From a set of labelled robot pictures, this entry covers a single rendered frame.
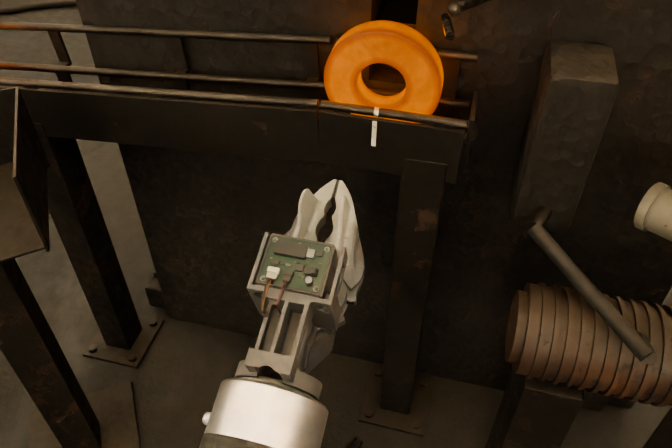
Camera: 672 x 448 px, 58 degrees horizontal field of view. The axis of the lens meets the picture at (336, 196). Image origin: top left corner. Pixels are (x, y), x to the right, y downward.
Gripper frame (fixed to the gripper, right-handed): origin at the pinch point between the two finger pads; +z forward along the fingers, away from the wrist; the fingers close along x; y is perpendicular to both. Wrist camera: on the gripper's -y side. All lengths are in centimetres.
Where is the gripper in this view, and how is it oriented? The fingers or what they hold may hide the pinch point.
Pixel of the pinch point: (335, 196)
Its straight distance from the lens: 60.7
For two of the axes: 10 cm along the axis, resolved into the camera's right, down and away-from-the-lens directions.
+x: -9.7, -1.6, 1.8
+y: -0.7, -5.1, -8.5
